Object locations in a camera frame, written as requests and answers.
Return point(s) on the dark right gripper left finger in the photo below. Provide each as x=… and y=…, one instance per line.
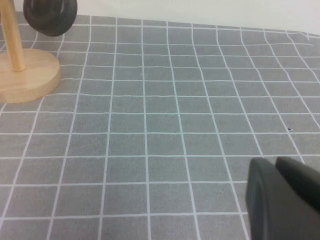
x=275, y=205

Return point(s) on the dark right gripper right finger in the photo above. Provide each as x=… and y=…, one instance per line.
x=302, y=180

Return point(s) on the black over-ear headphones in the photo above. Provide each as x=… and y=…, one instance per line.
x=50, y=17

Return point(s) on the wooden branched headphone stand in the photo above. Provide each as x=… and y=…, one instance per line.
x=27, y=75

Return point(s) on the grey white-grid tablecloth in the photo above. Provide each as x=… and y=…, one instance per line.
x=160, y=125

